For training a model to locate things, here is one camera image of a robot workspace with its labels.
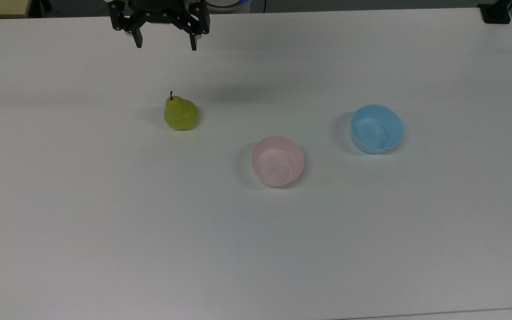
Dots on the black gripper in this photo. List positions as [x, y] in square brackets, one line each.
[158, 13]

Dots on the green pear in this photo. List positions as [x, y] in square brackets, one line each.
[180, 114]

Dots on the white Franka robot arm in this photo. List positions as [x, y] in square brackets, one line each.
[225, 3]

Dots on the pink plastic bowl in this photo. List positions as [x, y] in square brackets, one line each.
[278, 161]

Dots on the blue plastic bowl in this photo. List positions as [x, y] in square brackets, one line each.
[376, 129]

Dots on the black table clamp stand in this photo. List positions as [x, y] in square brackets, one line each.
[496, 12]

